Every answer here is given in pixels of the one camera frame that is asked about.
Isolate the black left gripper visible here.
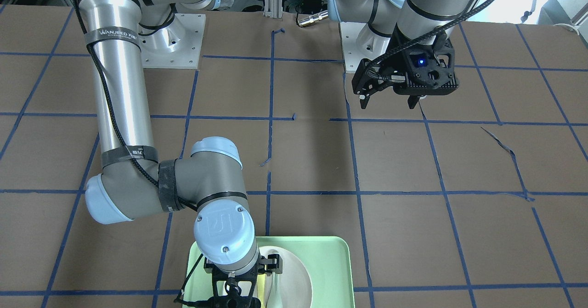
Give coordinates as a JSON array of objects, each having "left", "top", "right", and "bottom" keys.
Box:
[{"left": 351, "top": 32, "right": 459, "bottom": 110}]

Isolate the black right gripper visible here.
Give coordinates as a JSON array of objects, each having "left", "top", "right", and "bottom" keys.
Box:
[{"left": 174, "top": 253, "right": 281, "bottom": 308}]

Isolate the white round plate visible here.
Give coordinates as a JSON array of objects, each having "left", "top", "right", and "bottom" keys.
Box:
[{"left": 253, "top": 246, "right": 313, "bottom": 308}]

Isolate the yellow plastic fork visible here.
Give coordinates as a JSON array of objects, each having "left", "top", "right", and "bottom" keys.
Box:
[{"left": 256, "top": 274, "right": 266, "bottom": 308}]

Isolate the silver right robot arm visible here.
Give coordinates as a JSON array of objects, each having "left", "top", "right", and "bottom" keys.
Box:
[{"left": 73, "top": 0, "right": 283, "bottom": 308}]

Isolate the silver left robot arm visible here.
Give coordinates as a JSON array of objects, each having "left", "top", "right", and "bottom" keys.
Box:
[{"left": 328, "top": 0, "right": 480, "bottom": 109}]

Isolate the green plastic spoon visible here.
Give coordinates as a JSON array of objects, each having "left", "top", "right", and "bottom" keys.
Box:
[{"left": 265, "top": 250, "right": 283, "bottom": 308}]

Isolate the brass metal cylinder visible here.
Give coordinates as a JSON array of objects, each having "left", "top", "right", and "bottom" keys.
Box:
[{"left": 296, "top": 11, "right": 329, "bottom": 28}]

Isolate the black power adapter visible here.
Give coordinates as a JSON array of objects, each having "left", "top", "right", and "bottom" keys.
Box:
[{"left": 301, "top": 0, "right": 322, "bottom": 14}]

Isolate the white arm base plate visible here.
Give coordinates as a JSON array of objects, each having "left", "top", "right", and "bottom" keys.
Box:
[
  {"left": 139, "top": 14, "right": 206, "bottom": 70},
  {"left": 339, "top": 22, "right": 366, "bottom": 74}
]

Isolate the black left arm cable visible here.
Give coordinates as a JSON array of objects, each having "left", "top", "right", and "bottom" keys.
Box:
[{"left": 367, "top": 0, "right": 507, "bottom": 77}]

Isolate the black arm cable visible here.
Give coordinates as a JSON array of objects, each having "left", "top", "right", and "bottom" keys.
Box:
[
  {"left": 367, "top": 0, "right": 507, "bottom": 77},
  {"left": 73, "top": 0, "right": 203, "bottom": 299}
]

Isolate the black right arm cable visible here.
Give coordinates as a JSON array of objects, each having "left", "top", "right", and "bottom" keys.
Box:
[{"left": 73, "top": 0, "right": 203, "bottom": 299}]

